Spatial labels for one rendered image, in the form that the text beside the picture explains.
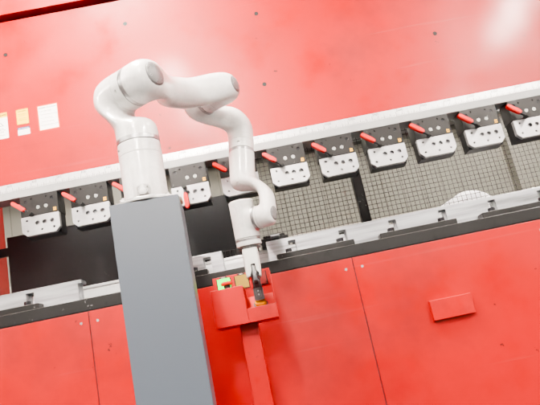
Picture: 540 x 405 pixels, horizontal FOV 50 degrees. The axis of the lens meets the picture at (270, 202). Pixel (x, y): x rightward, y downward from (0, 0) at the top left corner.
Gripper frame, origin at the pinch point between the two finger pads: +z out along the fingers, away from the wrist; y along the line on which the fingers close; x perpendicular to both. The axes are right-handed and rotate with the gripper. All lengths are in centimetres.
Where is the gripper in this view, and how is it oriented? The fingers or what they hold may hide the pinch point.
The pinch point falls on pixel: (259, 293)
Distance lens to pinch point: 192.6
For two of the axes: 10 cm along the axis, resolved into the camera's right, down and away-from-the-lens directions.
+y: 0.0, -1.6, -9.9
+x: 9.8, -2.0, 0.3
